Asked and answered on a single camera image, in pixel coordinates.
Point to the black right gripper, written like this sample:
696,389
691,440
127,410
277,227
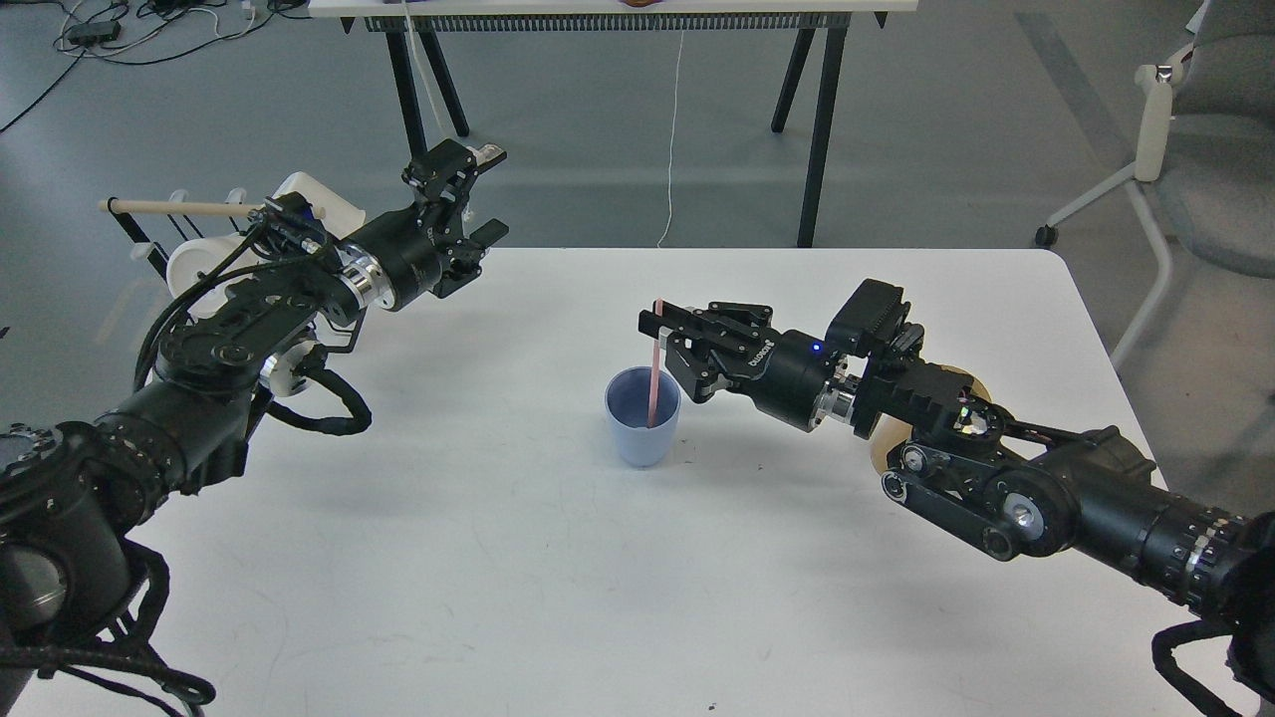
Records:
785,375

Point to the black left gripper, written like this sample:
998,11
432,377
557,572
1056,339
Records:
423,249

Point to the blue plastic cup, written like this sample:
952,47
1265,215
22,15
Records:
642,416

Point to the white mug on rack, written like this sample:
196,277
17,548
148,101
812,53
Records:
339,216

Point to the white cup on rack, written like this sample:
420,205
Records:
190,262

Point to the black wire cup rack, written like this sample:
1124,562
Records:
169,234

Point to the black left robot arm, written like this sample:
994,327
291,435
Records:
239,344

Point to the grey office chair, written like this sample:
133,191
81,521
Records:
1205,147

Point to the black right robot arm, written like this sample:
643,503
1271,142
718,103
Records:
1008,488

